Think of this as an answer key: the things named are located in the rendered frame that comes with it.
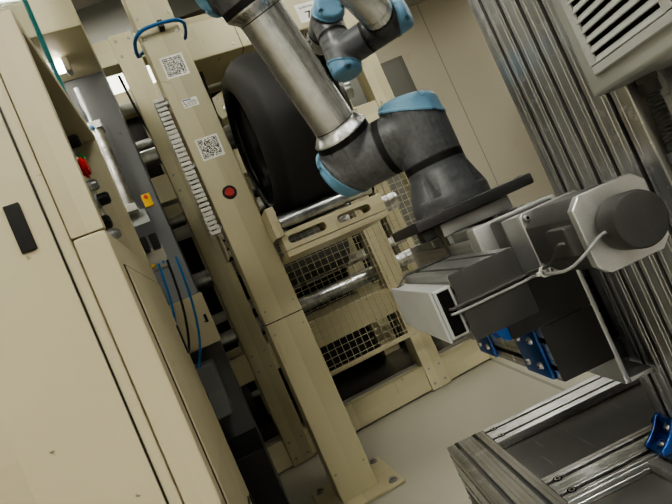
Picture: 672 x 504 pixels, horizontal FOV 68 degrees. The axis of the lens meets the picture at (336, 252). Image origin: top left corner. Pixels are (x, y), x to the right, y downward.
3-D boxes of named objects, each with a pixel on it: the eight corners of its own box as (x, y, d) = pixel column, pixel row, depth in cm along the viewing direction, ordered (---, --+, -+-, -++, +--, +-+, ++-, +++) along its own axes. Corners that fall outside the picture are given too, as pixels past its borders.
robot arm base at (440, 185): (503, 183, 90) (481, 133, 90) (428, 216, 88) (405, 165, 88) (474, 197, 105) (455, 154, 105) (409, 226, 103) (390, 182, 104)
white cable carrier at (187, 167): (211, 235, 159) (152, 100, 161) (211, 238, 164) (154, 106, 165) (224, 230, 161) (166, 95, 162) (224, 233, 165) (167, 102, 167)
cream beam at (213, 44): (186, 63, 190) (170, 27, 190) (189, 92, 214) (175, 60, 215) (329, 21, 206) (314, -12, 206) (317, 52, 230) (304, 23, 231)
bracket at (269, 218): (276, 238, 152) (264, 209, 152) (264, 254, 190) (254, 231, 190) (287, 234, 153) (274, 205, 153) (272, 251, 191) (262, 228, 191)
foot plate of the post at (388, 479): (329, 527, 149) (326, 520, 149) (312, 496, 175) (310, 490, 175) (405, 481, 156) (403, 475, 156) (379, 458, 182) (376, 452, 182)
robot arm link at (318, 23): (320, 22, 113) (308, -10, 114) (314, 52, 124) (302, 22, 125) (352, 16, 115) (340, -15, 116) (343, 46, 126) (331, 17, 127)
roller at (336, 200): (272, 215, 157) (272, 221, 161) (278, 228, 156) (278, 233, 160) (369, 177, 166) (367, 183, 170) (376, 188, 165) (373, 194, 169)
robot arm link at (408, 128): (455, 144, 89) (424, 74, 89) (389, 177, 94) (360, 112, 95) (467, 146, 99) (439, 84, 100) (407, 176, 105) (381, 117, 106)
